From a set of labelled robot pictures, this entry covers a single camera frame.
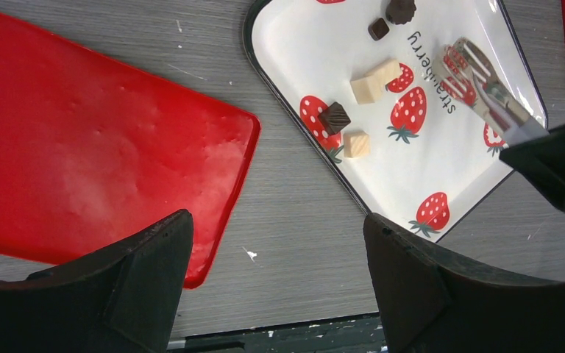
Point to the dark ribbed square chocolate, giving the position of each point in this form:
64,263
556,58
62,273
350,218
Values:
334,119

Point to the dark flower chocolate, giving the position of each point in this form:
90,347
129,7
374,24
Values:
400,12

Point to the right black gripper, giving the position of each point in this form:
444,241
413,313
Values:
541,162

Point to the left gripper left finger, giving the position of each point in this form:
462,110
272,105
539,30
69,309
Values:
120,298

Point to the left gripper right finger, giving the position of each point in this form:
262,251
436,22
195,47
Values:
432,299

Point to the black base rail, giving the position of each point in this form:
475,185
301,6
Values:
357,333

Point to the tiny dark square chocolate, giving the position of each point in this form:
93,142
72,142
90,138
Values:
378,29

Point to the red box lid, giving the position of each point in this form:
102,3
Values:
93,150

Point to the strawberry print white tray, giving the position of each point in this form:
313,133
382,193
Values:
432,158

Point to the metal tongs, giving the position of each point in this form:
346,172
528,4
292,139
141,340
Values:
469,73

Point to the white rectangular chocolate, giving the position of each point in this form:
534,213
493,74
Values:
385,72

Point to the white square chocolate lower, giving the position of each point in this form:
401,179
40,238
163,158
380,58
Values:
356,144

